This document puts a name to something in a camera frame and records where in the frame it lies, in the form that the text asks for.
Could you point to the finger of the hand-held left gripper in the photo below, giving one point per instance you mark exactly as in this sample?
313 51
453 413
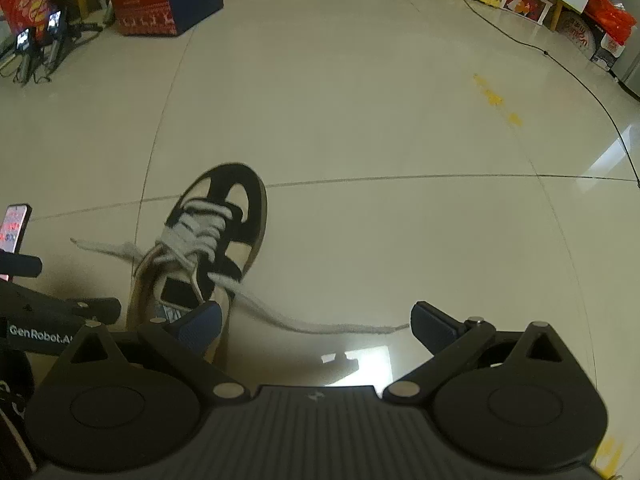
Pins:
20 265
97 309

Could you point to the grey white shoelace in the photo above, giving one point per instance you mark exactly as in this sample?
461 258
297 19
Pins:
325 327

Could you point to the red plastic bag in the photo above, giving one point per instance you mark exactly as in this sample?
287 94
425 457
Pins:
612 17

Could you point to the red patterned bucket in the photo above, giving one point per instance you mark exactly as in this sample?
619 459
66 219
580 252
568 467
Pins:
27 2

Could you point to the framed red picture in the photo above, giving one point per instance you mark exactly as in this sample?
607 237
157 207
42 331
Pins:
525 2

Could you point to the white box with red label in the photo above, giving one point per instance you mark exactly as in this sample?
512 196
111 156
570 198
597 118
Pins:
609 50

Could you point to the person's dark clothing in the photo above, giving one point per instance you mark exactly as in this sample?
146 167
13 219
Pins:
12 450

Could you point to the small camera on tripod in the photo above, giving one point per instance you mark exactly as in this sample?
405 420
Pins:
24 40
55 20

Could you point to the grey fridge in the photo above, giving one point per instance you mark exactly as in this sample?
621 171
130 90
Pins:
632 75

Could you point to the smartphone with lit screen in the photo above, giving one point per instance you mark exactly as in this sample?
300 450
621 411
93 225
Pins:
14 227

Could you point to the white printed sack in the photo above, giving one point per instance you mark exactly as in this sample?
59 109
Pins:
575 32

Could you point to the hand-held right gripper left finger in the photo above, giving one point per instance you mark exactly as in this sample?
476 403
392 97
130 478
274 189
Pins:
200 327

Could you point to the black and beige shoe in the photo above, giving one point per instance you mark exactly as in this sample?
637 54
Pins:
220 180

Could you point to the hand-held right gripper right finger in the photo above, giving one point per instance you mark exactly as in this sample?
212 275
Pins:
432 325

